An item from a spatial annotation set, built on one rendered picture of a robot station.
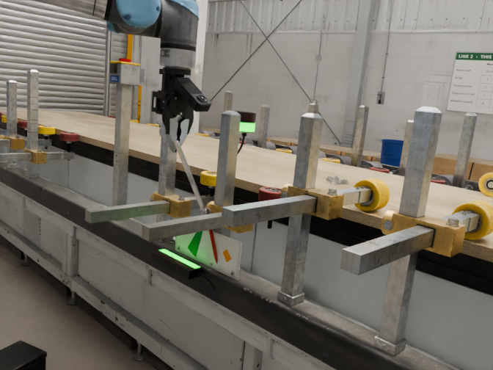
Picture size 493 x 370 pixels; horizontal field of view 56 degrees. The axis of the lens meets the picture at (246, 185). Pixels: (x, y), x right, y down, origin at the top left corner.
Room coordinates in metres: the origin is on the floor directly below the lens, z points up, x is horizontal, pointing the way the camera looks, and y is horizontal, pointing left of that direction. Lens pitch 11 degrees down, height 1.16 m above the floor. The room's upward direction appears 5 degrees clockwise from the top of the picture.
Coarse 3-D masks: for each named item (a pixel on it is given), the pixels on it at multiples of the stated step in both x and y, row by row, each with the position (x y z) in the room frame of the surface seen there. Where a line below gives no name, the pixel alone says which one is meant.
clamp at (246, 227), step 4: (208, 204) 1.19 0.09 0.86; (212, 204) 1.17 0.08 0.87; (212, 208) 1.17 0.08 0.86; (216, 208) 1.16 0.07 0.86; (220, 208) 1.15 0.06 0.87; (212, 212) 1.17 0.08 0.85; (216, 212) 1.16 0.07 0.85; (252, 224) 1.13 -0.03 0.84; (228, 228) 1.12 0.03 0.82; (232, 228) 1.11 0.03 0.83; (236, 228) 1.10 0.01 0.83; (240, 228) 1.10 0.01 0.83; (244, 228) 1.11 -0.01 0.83; (248, 228) 1.12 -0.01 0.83; (252, 228) 1.13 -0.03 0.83; (236, 232) 1.10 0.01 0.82; (240, 232) 1.10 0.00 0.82
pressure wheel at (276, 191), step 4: (260, 188) 1.26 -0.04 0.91; (264, 188) 1.26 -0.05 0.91; (268, 188) 1.28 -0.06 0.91; (272, 188) 1.25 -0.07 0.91; (276, 188) 1.28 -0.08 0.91; (280, 188) 1.29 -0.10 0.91; (260, 192) 1.24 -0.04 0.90; (264, 192) 1.23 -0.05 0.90; (268, 192) 1.22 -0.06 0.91; (272, 192) 1.22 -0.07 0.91; (276, 192) 1.22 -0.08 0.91; (280, 192) 1.23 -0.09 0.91; (260, 196) 1.24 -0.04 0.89; (264, 196) 1.23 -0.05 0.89; (268, 196) 1.22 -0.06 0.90; (272, 196) 1.22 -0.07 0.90; (276, 196) 1.22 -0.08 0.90; (260, 200) 1.23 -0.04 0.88; (264, 200) 1.22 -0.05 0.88; (268, 220) 1.26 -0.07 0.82; (268, 224) 1.25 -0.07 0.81
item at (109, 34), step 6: (108, 30) 3.71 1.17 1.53; (108, 36) 3.71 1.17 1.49; (108, 42) 3.71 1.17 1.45; (108, 48) 3.71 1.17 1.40; (108, 54) 3.71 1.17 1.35; (108, 60) 3.71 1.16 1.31; (108, 66) 3.71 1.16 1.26; (108, 72) 3.71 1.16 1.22; (108, 78) 3.72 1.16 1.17; (108, 84) 3.72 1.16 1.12; (108, 90) 3.72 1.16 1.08; (108, 96) 3.73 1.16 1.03; (108, 102) 3.73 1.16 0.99; (108, 108) 3.73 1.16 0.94; (108, 114) 3.73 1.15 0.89
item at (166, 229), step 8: (200, 216) 1.08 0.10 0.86; (208, 216) 1.09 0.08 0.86; (216, 216) 1.09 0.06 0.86; (152, 224) 0.98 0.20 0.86; (160, 224) 0.98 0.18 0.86; (168, 224) 0.99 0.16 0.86; (176, 224) 1.00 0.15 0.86; (184, 224) 1.02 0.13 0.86; (192, 224) 1.03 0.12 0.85; (200, 224) 1.05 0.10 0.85; (208, 224) 1.07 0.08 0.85; (216, 224) 1.09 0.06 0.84; (144, 232) 0.96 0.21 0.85; (152, 232) 0.95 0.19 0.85; (160, 232) 0.97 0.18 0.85; (168, 232) 0.98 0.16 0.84; (176, 232) 1.00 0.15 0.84; (184, 232) 1.02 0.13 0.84; (192, 232) 1.03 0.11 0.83; (152, 240) 0.95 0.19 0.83
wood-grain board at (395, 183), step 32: (64, 128) 2.32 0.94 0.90; (96, 128) 2.47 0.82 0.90; (192, 160) 1.69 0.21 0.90; (256, 160) 1.85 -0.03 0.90; (288, 160) 1.94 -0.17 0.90; (320, 160) 2.04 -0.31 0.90; (256, 192) 1.35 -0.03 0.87; (448, 192) 1.52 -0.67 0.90; (480, 192) 1.58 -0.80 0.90; (480, 256) 0.92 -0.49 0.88
